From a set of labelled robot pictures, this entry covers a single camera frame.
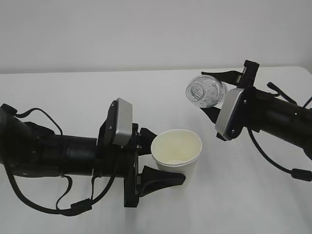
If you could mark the white paper cup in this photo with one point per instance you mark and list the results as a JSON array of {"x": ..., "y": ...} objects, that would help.
[{"x": 177, "y": 151}]

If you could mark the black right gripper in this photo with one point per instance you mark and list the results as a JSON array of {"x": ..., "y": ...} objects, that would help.
[{"x": 241, "y": 80}]

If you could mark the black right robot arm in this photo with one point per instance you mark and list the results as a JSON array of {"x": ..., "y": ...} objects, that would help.
[{"x": 247, "y": 107}]

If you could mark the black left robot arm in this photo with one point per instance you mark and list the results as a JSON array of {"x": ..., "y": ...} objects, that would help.
[{"x": 33, "y": 151}]

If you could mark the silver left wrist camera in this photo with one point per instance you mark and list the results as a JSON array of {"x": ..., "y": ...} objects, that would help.
[{"x": 122, "y": 122}]

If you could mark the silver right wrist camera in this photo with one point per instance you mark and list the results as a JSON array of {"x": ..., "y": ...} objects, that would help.
[{"x": 229, "y": 123}]

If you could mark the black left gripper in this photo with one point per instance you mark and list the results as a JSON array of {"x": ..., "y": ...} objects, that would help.
[{"x": 122, "y": 162}]

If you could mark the clear water bottle green label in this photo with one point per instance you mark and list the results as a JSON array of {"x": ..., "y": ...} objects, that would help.
[{"x": 205, "y": 91}]

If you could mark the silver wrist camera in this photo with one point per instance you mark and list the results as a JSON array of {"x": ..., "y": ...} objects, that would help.
[
  {"x": 122, "y": 122},
  {"x": 229, "y": 123}
]

